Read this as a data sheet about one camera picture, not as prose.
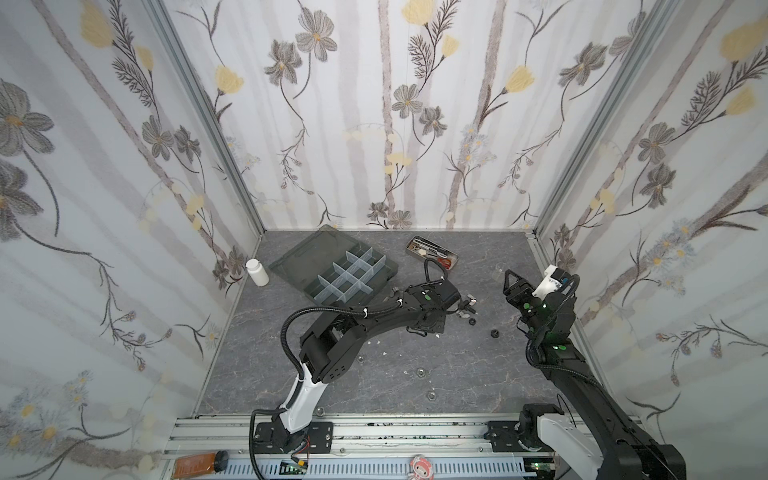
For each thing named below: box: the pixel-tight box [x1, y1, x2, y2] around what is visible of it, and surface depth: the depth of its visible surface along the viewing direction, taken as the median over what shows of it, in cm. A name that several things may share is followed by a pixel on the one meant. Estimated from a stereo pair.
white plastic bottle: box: [245, 258, 269, 287], surface depth 100 cm
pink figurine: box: [408, 454, 434, 480], surface depth 69 cm
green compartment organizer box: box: [269, 224, 399, 303], surface depth 107 cm
